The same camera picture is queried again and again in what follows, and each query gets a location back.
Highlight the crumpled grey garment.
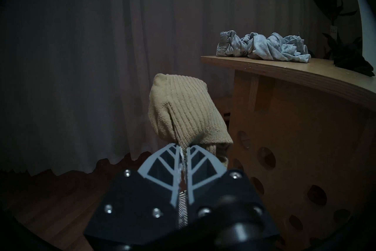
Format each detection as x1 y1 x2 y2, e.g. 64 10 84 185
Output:
216 30 311 64

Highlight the long grey curtain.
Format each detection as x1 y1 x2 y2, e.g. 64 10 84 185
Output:
0 0 362 176

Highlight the tan ribbed knit sock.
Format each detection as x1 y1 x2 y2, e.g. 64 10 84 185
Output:
147 73 234 169

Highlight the light wooden table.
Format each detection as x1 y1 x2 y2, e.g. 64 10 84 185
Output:
200 55 376 251

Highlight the left gripper lattice left finger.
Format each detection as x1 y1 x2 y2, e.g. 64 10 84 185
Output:
83 143 183 242

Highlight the tall dark leafy plant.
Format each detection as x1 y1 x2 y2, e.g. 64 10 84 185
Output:
310 0 363 60

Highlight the left gripper lattice right finger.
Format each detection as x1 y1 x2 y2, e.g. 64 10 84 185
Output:
185 145 280 244

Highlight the black garment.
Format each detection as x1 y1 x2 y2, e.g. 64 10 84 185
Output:
333 44 375 77

